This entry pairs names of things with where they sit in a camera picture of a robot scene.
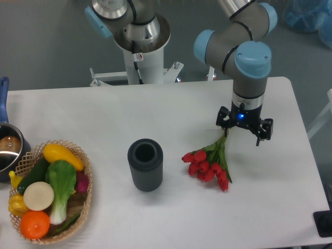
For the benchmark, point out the dark green cucumber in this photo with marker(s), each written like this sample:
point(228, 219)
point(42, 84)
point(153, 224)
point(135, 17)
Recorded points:
point(36, 174)

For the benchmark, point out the orange fruit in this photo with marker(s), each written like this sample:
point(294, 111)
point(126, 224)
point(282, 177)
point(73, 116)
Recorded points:
point(34, 224)

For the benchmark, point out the green chili pepper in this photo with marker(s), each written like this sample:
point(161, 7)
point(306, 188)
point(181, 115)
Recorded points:
point(64, 226)

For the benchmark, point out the yellow squash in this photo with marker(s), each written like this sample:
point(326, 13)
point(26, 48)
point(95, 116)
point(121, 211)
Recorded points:
point(54, 152)

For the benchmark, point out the black device at edge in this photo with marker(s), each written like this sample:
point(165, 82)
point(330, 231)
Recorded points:
point(322, 221)

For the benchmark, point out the cream round disc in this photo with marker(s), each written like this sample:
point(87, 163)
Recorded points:
point(38, 196)

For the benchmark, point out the blue plastic bag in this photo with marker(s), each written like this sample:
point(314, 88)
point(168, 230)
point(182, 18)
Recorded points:
point(310, 17)

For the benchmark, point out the yellow banana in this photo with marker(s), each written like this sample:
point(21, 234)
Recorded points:
point(14, 179)

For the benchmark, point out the white frame at right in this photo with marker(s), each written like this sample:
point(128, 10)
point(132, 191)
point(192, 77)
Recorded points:
point(321, 119)

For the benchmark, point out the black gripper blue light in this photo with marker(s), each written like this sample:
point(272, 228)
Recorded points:
point(247, 119)

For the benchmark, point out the red tulip bouquet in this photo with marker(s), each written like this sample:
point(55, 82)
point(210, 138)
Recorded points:
point(210, 162)

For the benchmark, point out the purple radish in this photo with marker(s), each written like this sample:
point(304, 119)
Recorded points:
point(82, 182)

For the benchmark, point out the green bok choy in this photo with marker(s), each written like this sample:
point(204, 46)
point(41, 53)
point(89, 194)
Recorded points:
point(61, 176)

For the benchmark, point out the woven wicker basket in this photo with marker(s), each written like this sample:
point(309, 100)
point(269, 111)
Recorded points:
point(78, 204)

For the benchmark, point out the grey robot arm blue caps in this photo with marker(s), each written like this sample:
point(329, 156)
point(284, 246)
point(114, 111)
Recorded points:
point(238, 52)

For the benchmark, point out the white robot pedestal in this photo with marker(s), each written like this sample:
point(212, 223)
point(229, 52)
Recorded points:
point(143, 52)

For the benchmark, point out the blue handled saucepan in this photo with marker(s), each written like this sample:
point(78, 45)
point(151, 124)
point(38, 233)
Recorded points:
point(13, 144)

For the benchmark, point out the yellow bell pepper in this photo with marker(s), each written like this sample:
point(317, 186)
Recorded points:
point(16, 205)

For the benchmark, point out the dark grey ribbed vase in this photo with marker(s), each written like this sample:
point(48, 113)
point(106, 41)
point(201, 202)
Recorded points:
point(145, 158)

